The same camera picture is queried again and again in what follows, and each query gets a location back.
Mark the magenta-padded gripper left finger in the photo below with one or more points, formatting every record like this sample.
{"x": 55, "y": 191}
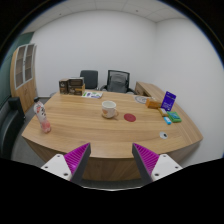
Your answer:
{"x": 75, "y": 160}

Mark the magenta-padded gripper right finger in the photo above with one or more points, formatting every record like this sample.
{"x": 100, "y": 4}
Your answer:
{"x": 148, "y": 160}

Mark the clear black-capped drink bottle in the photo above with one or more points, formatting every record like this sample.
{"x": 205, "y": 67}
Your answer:
{"x": 42, "y": 115}

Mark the small light blue packet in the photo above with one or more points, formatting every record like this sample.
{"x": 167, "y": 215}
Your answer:
{"x": 167, "y": 120}

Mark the flat round red coaster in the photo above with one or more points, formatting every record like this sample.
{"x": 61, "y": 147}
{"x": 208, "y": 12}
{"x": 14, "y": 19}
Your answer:
{"x": 130, "y": 117}

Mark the small yellowish box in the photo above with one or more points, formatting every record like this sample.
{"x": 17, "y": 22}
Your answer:
{"x": 162, "y": 112}

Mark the green flat box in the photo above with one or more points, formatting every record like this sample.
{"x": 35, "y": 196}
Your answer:
{"x": 174, "y": 116}

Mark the orange box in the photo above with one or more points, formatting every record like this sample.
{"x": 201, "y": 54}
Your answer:
{"x": 153, "y": 103}

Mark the white ceramic mug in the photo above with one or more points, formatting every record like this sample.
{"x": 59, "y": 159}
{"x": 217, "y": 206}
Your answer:
{"x": 108, "y": 108}

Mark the purple upright box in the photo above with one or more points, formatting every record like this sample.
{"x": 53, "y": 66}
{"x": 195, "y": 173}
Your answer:
{"x": 168, "y": 101}

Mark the white green printed leaflet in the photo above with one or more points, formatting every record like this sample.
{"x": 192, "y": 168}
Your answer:
{"x": 92, "y": 95}

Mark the tan cardboard box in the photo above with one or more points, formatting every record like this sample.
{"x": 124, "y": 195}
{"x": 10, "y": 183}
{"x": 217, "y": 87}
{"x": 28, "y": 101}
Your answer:
{"x": 80, "y": 91}

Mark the wooden side desk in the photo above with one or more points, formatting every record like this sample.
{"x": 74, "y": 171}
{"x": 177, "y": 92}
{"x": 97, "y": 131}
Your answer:
{"x": 150, "y": 89}

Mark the black sofa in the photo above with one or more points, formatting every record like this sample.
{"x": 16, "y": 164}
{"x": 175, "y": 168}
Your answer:
{"x": 10, "y": 126}

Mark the dark brown printed box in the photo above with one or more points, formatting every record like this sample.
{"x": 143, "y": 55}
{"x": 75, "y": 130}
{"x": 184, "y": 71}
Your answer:
{"x": 71, "y": 82}

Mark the dark grey padded chair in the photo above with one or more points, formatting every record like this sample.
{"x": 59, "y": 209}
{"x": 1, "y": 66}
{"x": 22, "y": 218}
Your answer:
{"x": 89, "y": 79}

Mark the black mesh office chair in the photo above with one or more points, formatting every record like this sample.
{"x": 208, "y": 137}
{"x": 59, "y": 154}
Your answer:
{"x": 117, "y": 82}

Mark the wooden glass-door cabinet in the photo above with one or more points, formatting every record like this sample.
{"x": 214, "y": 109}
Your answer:
{"x": 24, "y": 75}

